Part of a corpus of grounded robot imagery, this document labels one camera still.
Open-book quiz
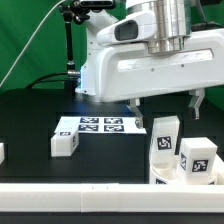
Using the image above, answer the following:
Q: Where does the white paper marker sheet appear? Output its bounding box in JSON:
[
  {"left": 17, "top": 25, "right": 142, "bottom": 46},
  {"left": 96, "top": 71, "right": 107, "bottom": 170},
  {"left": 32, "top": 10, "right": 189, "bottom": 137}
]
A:
[{"left": 55, "top": 116, "right": 146, "bottom": 134}]

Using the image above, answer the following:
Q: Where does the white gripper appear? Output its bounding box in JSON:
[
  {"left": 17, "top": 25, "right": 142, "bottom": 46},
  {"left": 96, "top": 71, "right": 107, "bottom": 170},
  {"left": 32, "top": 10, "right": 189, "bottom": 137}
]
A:
[{"left": 95, "top": 29, "right": 224, "bottom": 128}]

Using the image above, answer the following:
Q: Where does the white round stool seat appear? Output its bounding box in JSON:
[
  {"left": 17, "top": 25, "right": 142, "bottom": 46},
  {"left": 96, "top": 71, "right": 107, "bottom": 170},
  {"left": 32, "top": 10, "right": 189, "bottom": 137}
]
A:
[{"left": 149, "top": 155, "right": 224, "bottom": 185}]

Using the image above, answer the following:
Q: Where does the white front rail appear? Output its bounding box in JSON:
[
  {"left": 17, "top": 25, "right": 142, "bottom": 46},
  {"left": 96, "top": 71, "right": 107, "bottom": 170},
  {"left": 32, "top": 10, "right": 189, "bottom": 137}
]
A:
[{"left": 0, "top": 183, "right": 224, "bottom": 213}]

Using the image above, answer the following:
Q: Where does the white left block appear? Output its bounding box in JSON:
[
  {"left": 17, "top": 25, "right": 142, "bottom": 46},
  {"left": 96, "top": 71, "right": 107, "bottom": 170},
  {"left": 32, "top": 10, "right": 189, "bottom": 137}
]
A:
[{"left": 0, "top": 143, "right": 5, "bottom": 165}]

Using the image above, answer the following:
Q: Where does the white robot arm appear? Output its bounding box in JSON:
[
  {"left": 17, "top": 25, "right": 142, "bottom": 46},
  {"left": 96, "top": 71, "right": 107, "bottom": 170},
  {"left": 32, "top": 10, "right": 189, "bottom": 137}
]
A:
[{"left": 73, "top": 0, "right": 224, "bottom": 127}]

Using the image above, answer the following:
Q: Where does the white cable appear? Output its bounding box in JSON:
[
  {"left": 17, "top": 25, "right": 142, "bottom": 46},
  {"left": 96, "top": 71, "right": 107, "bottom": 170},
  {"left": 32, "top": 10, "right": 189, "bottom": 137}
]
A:
[{"left": 0, "top": 0, "right": 68, "bottom": 88}]

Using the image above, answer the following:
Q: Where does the black cable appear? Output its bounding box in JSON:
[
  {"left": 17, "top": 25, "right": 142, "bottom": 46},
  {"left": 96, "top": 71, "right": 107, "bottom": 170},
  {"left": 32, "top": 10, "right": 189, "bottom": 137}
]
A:
[{"left": 25, "top": 72, "right": 81, "bottom": 90}]

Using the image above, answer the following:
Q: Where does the black camera on mount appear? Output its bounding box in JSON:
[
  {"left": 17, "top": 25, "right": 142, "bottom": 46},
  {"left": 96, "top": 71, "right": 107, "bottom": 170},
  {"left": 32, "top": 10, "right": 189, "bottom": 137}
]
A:
[{"left": 72, "top": 0, "right": 116, "bottom": 10}]

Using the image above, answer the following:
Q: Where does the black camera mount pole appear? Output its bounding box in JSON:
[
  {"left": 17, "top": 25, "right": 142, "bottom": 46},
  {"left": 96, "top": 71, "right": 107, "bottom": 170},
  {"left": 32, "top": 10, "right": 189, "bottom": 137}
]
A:
[{"left": 59, "top": 3, "right": 80, "bottom": 94}]

